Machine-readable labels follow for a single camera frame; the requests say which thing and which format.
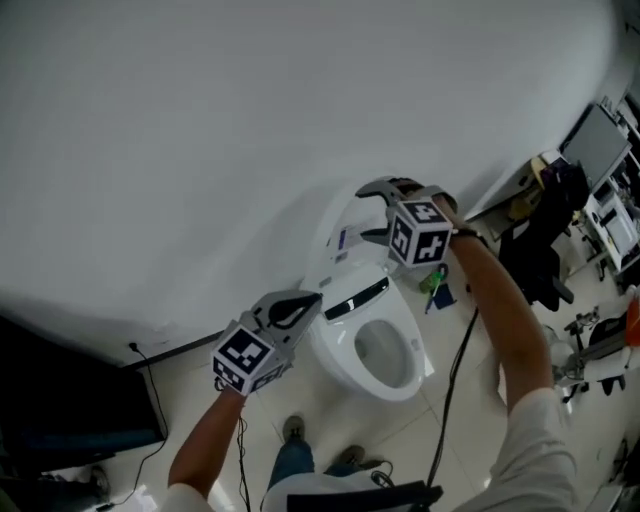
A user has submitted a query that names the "person's left forearm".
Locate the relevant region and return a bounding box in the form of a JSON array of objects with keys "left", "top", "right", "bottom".
[{"left": 167, "top": 384, "right": 246, "bottom": 494}]

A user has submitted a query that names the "thick black gripper cable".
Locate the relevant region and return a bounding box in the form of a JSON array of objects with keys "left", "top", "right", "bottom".
[{"left": 424, "top": 307, "right": 481, "bottom": 489}]

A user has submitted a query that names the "white office desk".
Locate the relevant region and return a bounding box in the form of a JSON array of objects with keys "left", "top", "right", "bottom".
[{"left": 582, "top": 94, "right": 640, "bottom": 291}]

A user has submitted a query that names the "cream yellow chair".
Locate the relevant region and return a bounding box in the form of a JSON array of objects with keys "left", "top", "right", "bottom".
[{"left": 509, "top": 154, "right": 551, "bottom": 221}]

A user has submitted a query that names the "person's left shoe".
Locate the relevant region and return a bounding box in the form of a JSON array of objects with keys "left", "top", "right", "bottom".
[{"left": 282, "top": 414, "right": 306, "bottom": 444}]

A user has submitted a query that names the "white shirt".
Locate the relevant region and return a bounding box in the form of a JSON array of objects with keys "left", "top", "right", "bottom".
[{"left": 159, "top": 387, "right": 596, "bottom": 512}]

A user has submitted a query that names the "black chest device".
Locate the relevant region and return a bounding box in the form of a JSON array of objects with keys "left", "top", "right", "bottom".
[{"left": 332, "top": 479, "right": 444, "bottom": 512}]

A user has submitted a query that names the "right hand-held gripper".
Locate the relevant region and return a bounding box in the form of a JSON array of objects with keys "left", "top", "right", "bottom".
[{"left": 354, "top": 180, "right": 454, "bottom": 268}]

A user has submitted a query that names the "black clothing bundle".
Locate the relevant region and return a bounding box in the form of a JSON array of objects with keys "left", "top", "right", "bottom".
[{"left": 539, "top": 159, "right": 591, "bottom": 236}]

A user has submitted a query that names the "white robot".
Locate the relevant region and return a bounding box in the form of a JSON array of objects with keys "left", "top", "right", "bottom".
[{"left": 542, "top": 284, "right": 640, "bottom": 401}]

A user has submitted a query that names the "black wristband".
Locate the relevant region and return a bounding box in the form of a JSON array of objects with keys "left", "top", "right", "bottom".
[{"left": 452, "top": 225, "right": 489, "bottom": 246}]

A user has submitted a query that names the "black cabinet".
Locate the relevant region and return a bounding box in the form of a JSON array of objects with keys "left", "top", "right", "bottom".
[{"left": 0, "top": 314, "right": 169, "bottom": 476}]

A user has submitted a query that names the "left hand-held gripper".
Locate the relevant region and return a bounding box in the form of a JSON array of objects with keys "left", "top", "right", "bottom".
[{"left": 210, "top": 288, "right": 324, "bottom": 397}]

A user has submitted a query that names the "white toilet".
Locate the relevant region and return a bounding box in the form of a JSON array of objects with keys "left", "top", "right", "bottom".
[{"left": 298, "top": 264, "right": 437, "bottom": 404}]

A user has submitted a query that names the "black wall power cable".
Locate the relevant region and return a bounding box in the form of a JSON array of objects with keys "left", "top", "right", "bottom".
[{"left": 97, "top": 342, "right": 169, "bottom": 511}]

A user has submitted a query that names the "white toilet lid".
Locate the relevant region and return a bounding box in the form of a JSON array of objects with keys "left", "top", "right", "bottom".
[{"left": 305, "top": 174, "right": 406, "bottom": 291}]

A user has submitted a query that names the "person's right forearm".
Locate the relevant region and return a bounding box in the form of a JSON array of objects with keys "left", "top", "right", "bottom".
[{"left": 447, "top": 227, "right": 556, "bottom": 416}]

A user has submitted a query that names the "black office chair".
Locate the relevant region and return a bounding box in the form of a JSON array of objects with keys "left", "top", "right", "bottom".
[{"left": 497, "top": 219, "right": 576, "bottom": 311}]

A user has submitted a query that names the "person's right hand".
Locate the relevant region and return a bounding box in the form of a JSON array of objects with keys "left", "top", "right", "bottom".
[{"left": 394, "top": 178, "right": 459, "bottom": 229}]

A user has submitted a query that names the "person's left leg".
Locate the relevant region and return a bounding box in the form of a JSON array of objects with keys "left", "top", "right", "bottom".
[{"left": 267, "top": 439, "right": 316, "bottom": 491}]

